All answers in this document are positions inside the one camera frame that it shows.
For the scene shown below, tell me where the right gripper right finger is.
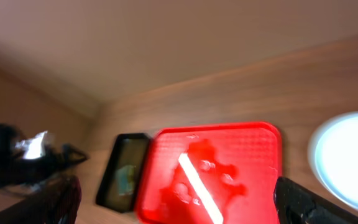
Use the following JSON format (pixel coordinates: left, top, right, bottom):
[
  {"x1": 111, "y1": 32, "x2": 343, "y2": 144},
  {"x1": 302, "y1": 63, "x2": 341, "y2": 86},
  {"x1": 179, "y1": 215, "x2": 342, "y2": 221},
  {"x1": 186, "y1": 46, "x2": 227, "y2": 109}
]
[{"x1": 273, "y1": 177, "x2": 358, "y2": 224}]

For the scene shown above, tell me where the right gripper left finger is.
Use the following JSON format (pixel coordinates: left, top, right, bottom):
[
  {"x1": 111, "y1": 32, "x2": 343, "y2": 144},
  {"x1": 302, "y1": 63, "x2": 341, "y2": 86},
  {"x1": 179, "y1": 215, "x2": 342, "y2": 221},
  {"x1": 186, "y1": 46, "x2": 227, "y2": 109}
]
[{"x1": 0, "y1": 175, "x2": 82, "y2": 224}]

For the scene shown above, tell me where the white plate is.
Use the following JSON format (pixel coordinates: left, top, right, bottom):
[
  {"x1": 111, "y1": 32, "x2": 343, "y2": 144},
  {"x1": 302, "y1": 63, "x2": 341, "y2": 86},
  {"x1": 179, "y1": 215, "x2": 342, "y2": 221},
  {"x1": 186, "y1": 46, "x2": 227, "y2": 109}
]
[{"x1": 308, "y1": 111, "x2": 358, "y2": 211}]

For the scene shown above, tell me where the green yellow sponge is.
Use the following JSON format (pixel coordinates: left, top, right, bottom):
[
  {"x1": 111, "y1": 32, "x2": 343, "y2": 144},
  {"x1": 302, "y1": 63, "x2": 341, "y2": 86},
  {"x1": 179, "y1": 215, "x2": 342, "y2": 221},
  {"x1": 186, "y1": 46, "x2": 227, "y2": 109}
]
[{"x1": 116, "y1": 165, "x2": 136, "y2": 195}]

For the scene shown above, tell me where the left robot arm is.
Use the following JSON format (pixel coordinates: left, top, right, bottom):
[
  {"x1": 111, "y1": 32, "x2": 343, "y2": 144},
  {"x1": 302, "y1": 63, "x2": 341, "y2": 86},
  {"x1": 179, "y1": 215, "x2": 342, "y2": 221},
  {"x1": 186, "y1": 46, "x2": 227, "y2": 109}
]
[{"x1": 0, "y1": 124, "x2": 89, "y2": 189}]

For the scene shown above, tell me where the red plastic tray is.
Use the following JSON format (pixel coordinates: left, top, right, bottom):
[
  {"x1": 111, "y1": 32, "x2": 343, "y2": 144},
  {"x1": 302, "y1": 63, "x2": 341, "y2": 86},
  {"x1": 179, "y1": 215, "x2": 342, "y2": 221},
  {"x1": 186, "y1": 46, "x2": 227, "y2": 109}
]
[{"x1": 135, "y1": 122, "x2": 282, "y2": 224}]

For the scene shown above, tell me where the black rectangular basin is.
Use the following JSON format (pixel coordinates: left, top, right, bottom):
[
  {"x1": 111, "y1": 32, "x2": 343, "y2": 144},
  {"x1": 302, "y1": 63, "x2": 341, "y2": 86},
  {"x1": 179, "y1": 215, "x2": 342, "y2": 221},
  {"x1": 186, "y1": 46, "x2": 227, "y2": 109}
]
[{"x1": 95, "y1": 133, "x2": 151, "y2": 213}]

